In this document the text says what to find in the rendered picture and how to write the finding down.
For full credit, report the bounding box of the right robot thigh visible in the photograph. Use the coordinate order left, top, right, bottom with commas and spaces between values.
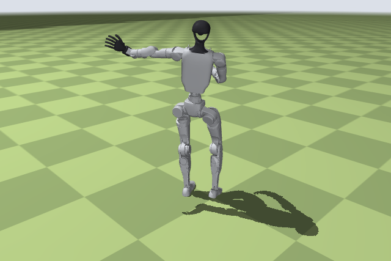
201, 106, 222, 155

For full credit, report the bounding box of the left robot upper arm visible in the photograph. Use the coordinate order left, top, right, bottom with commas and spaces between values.
150, 46, 185, 61

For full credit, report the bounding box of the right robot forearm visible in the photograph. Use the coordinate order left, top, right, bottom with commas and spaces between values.
211, 66, 227, 78

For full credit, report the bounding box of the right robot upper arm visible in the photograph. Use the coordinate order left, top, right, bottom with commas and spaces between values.
213, 53, 227, 84

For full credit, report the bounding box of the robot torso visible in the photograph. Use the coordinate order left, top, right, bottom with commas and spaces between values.
181, 45, 214, 118

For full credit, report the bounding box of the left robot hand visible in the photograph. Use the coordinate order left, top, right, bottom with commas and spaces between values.
105, 34, 132, 56

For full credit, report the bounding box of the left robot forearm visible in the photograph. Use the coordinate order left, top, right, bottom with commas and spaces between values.
126, 46, 155, 59

